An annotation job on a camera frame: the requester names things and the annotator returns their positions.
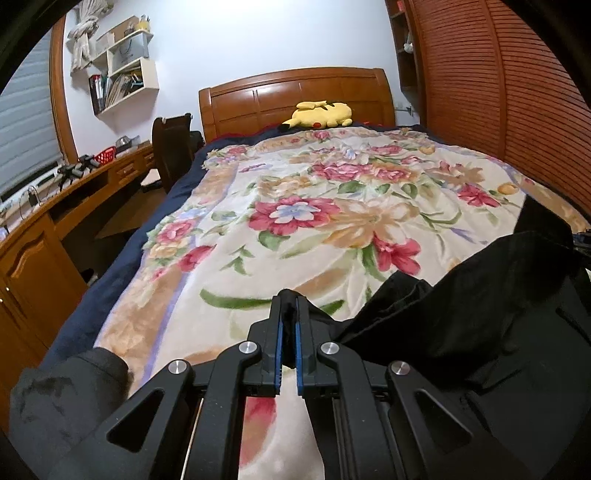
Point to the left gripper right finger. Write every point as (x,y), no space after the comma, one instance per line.
(387,422)

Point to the black double-breasted coat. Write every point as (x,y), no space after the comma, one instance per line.
(507,332)

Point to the red-brown louvered wardrobe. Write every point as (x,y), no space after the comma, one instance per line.
(479,77)

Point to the yellow Pikachu plush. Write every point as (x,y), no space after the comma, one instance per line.
(319,115)

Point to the dark wooden chair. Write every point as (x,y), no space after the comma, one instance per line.
(174,148)

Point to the grey window blind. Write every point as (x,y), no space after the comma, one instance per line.
(29,145)

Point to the white wall shelf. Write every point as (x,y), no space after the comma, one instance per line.
(124,69)

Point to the folded black padded jacket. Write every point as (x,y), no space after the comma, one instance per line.
(53,410)

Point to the wooden headboard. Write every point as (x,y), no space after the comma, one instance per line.
(249,105)

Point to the wooden desk with cabinets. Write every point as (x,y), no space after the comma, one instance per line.
(40,285)

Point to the tied beige curtain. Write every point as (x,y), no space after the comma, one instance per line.
(89,12)

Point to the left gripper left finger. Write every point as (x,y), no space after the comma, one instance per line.
(186,422)

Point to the red basket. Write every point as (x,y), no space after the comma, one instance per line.
(105,156)

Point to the floral blanket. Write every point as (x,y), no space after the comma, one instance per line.
(479,201)

